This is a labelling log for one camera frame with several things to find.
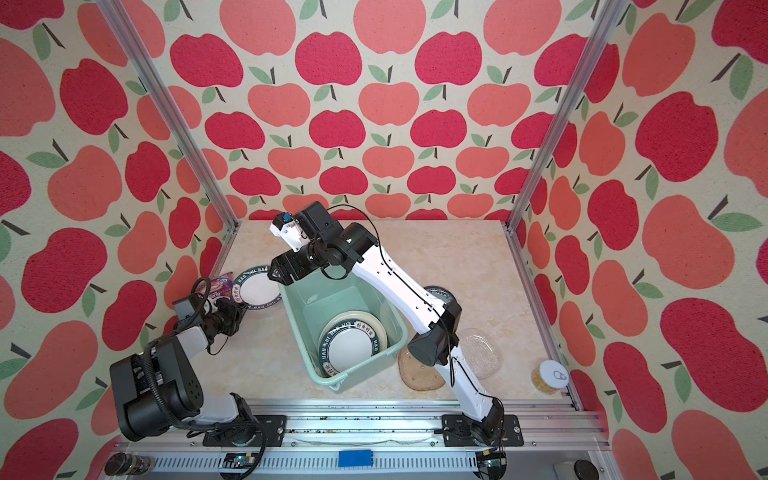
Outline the white plate dark lettered rim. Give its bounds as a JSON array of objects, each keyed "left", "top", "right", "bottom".
[{"left": 318, "top": 320, "right": 388, "bottom": 377}]

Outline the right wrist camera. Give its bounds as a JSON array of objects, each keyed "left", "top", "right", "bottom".
[{"left": 269, "top": 201, "right": 343, "bottom": 252}]

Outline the purple Fox's candy bag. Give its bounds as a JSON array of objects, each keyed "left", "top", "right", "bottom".
[{"left": 208, "top": 272, "right": 234, "bottom": 304}]

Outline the cream plate with flower sprig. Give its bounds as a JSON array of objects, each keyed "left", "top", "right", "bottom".
[{"left": 321, "top": 310, "right": 387, "bottom": 337}]

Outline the blue block on rail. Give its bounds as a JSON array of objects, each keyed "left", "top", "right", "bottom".
[{"left": 338, "top": 449, "right": 374, "bottom": 469}]

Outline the left aluminium frame post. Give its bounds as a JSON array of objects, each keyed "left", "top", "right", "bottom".
[{"left": 96, "top": 1, "right": 239, "bottom": 233}]

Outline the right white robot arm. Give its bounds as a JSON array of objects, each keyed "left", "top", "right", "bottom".
[{"left": 268, "top": 213, "right": 505, "bottom": 447}]

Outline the dark round object right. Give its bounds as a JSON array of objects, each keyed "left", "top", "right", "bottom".
[{"left": 573, "top": 459, "right": 600, "bottom": 480}]

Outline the clear glass square plate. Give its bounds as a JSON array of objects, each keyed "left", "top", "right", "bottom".
[{"left": 458, "top": 329, "right": 503, "bottom": 380}]

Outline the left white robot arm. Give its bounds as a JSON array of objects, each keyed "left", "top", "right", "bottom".
[{"left": 110, "top": 298, "right": 263, "bottom": 446}]

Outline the mint green plastic bin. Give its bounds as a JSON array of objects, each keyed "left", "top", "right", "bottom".
[{"left": 280, "top": 272, "right": 408, "bottom": 393}]

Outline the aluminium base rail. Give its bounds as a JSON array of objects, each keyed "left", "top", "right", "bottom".
[{"left": 106, "top": 400, "right": 622, "bottom": 479}]

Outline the aluminium frame post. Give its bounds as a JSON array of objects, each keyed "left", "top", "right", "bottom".
[
  {"left": 507, "top": 0, "right": 630, "bottom": 232},
  {"left": 96, "top": 1, "right": 239, "bottom": 233}
]

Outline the dark round cap left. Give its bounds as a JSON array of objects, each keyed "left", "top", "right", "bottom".
[{"left": 104, "top": 452, "right": 154, "bottom": 476}]

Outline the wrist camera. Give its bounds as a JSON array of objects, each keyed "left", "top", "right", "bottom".
[
  {"left": 172, "top": 294, "right": 207, "bottom": 331},
  {"left": 269, "top": 201, "right": 343, "bottom": 252}
]

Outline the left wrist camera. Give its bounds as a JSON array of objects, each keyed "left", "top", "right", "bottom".
[{"left": 172, "top": 294, "right": 207, "bottom": 331}]

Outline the amber glass square plate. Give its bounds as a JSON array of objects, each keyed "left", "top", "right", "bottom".
[{"left": 398, "top": 348, "right": 445, "bottom": 391}]

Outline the right aluminium frame post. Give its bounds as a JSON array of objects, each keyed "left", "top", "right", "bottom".
[{"left": 507, "top": 0, "right": 630, "bottom": 232}]

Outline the small blue patterned plate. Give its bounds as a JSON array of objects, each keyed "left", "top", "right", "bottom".
[{"left": 425, "top": 285, "right": 456, "bottom": 303}]

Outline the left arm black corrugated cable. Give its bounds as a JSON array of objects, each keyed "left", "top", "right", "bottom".
[{"left": 140, "top": 277, "right": 268, "bottom": 475}]

